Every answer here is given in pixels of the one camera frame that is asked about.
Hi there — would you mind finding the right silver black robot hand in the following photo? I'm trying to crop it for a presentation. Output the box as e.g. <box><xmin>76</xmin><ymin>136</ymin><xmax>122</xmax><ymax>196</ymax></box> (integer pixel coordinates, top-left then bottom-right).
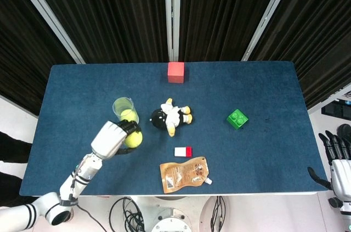
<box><xmin>307</xmin><ymin>130</ymin><xmax>351</xmax><ymax>197</ymax></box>

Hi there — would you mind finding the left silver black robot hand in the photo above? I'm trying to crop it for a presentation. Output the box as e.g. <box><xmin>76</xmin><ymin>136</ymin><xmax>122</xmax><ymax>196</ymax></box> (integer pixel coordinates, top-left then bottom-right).
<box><xmin>90</xmin><ymin>119</ymin><xmax>143</xmax><ymax>160</ymax></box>

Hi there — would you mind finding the yellow tennis ball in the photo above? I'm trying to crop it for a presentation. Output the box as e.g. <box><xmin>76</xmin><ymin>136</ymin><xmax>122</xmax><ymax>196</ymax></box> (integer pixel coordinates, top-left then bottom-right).
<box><xmin>120</xmin><ymin>109</ymin><xmax>138</xmax><ymax>123</ymax></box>
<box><xmin>123</xmin><ymin>128</ymin><xmax>144</xmax><ymax>149</ymax></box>

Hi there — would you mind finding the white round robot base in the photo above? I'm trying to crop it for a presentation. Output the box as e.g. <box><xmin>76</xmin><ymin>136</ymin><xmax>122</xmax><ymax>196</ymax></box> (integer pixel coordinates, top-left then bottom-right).
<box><xmin>131</xmin><ymin>195</ymin><xmax>218</xmax><ymax>232</ymax></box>

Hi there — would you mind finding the clear plastic cup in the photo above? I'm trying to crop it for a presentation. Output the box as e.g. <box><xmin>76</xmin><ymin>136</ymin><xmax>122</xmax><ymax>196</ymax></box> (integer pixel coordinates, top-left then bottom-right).
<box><xmin>112</xmin><ymin>97</ymin><xmax>140</xmax><ymax>125</ymax></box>

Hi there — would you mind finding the black shoe with white sock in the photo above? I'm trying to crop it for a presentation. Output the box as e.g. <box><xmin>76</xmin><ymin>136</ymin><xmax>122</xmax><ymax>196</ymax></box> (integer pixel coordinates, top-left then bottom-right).
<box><xmin>336</xmin><ymin>123</ymin><xmax>351</xmax><ymax>145</ymax></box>

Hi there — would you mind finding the black white plush toy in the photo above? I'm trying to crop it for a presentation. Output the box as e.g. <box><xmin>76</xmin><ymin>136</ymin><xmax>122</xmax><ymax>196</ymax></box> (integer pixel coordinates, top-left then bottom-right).
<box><xmin>149</xmin><ymin>98</ymin><xmax>194</xmax><ymax>138</ymax></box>

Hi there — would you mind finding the white and red small box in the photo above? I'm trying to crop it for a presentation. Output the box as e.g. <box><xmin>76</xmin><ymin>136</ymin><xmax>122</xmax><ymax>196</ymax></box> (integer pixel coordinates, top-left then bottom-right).
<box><xmin>174</xmin><ymin>146</ymin><xmax>193</xmax><ymax>158</ymax></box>

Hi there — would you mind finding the orange spout pouch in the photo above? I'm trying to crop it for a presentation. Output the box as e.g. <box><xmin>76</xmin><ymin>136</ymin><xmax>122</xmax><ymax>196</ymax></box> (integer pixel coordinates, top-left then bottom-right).
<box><xmin>160</xmin><ymin>156</ymin><xmax>213</xmax><ymax>194</ymax></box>

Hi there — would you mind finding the red cube block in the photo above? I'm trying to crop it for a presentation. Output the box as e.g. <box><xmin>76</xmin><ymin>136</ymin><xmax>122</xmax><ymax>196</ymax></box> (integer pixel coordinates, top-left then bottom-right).
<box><xmin>167</xmin><ymin>61</ymin><xmax>185</xmax><ymax>83</ymax></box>

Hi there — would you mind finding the green toy building brick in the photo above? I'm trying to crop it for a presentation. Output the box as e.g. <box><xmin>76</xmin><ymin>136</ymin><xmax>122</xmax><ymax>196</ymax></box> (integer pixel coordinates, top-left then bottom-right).
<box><xmin>227</xmin><ymin>109</ymin><xmax>250</xmax><ymax>131</ymax></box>

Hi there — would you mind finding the black ribbed partition panel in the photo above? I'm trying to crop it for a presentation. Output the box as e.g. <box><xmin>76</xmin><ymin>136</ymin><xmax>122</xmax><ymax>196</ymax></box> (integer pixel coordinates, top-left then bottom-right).
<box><xmin>248</xmin><ymin>0</ymin><xmax>351</xmax><ymax>110</ymax></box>
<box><xmin>178</xmin><ymin>0</ymin><xmax>288</xmax><ymax>63</ymax></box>
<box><xmin>25</xmin><ymin>0</ymin><xmax>169</xmax><ymax>64</ymax></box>
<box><xmin>0</xmin><ymin>0</ymin><xmax>80</xmax><ymax>116</ymax></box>

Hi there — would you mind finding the blue felt table mat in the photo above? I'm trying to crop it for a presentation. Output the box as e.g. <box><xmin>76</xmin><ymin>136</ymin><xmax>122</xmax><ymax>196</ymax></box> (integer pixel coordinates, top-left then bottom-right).
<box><xmin>19</xmin><ymin>61</ymin><xmax>330</xmax><ymax>197</ymax></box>

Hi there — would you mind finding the black coiled cable bundle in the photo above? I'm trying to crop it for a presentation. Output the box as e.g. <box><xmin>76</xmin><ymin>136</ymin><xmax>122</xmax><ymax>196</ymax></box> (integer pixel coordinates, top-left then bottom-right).
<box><xmin>109</xmin><ymin>196</ymin><xmax>145</xmax><ymax>232</ymax></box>

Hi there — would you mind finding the black straight cable bundle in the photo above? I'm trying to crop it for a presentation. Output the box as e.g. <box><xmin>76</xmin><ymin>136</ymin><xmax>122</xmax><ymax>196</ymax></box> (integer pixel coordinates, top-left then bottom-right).
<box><xmin>209</xmin><ymin>195</ymin><xmax>227</xmax><ymax>232</ymax></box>

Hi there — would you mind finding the grey partition frame post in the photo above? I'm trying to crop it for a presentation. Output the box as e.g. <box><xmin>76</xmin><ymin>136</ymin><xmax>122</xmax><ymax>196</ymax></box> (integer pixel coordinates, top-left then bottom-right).
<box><xmin>163</xmin><ymin>0</ymin><xmax>182</xmax><ymax>62</ymax></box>
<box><xmin>241</xmin><ymin>0</ymin><xmax>299</xmax><ymax>62</ymax></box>
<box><xmin>7</xmin><ymin>0</ymin><xmax>85</xmax><ymax>65</ymax></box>

